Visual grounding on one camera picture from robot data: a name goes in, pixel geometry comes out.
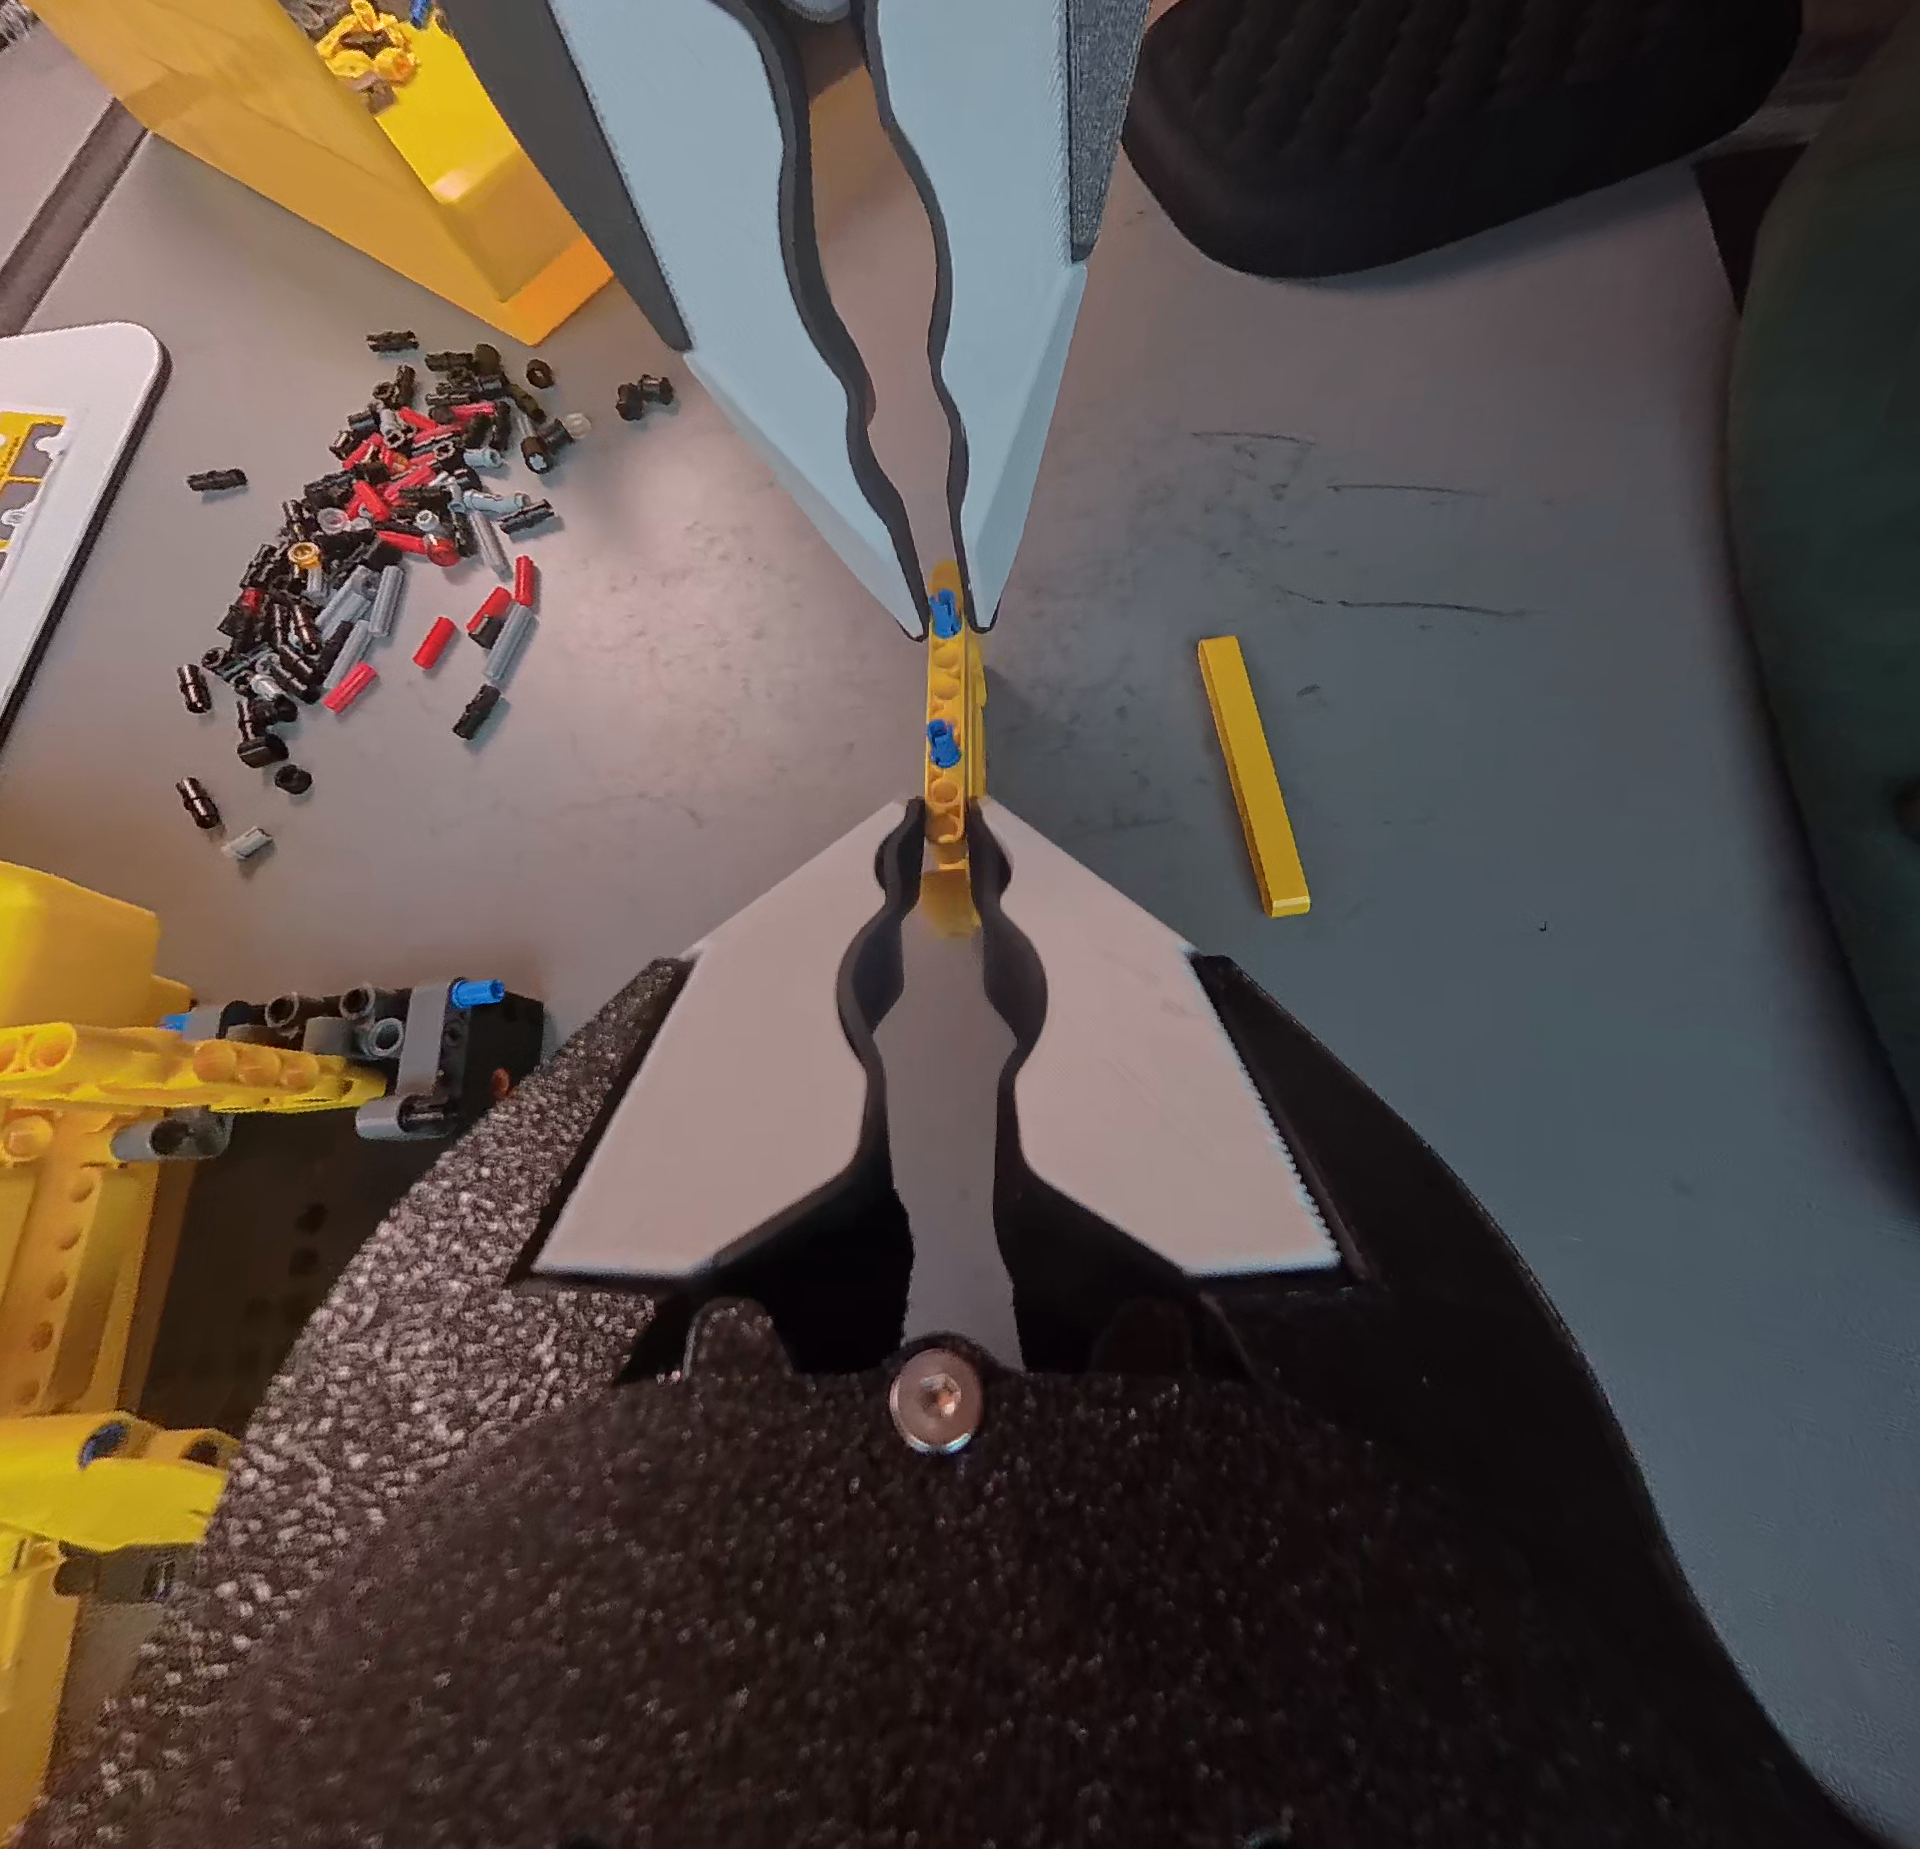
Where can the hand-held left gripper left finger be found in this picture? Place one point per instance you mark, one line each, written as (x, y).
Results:
(720, 1115)

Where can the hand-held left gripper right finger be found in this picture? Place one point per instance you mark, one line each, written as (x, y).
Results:
(1155, 1115)

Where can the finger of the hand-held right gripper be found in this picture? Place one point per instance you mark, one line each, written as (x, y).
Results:
(1000, 155)
(689, 200)

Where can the plain yellow lego beam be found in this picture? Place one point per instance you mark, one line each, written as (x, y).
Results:
(1254, 778)

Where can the yellow lego beam blue pins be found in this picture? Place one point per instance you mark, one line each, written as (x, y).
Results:
(953, 692)

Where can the assorted lego parts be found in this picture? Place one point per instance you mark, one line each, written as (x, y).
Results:
(370, 36)

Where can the pile of small lego pins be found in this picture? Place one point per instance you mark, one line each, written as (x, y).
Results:
(345, 558)

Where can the partly built yellow lego model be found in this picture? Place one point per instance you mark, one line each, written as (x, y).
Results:
(75, 950)

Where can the yellow plastic storage bin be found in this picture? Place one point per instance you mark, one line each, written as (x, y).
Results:
(225, 94)

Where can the white instruction board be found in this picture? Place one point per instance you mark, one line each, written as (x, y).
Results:
(104, 363)

